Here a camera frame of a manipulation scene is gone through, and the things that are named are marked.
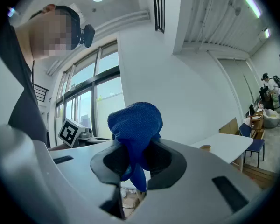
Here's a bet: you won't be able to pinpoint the person's head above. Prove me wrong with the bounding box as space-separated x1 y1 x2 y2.
15 3 81 62

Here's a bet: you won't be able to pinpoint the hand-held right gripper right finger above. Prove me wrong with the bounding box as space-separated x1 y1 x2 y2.
128 138 264 224

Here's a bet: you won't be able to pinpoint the black head-mounted camera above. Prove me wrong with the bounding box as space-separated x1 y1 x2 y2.
79 23 96 49

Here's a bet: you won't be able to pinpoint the small wooden table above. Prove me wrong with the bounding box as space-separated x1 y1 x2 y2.
249 110 266 140

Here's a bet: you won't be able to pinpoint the black vent grille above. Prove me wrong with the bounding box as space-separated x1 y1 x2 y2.
151 0 166 34

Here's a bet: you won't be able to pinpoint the person's black shirt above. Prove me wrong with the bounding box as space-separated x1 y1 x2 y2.
0 20 49 148

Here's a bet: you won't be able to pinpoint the person's left forearm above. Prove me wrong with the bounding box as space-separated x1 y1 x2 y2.
48 143 72 152

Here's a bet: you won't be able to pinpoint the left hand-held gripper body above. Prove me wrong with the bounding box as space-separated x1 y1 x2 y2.
57 118 113 148

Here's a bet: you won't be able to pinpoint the white ceiling pipes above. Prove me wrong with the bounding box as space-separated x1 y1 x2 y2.
93 9 152 34

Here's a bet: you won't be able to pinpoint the black railing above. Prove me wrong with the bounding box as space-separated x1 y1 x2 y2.
33 83 49 104

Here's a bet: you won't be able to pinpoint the blue cloth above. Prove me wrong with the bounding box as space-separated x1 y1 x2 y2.
107 101 164 193

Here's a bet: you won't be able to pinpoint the blue chair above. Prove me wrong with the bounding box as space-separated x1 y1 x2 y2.
238 122 266 168

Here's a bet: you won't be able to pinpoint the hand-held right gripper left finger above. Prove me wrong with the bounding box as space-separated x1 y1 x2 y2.
0 124 131 224

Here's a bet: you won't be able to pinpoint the white bean bag seat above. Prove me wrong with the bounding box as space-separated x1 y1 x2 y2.
262 108 280 129

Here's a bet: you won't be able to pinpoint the large window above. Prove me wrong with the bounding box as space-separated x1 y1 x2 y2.
54 40 126 140

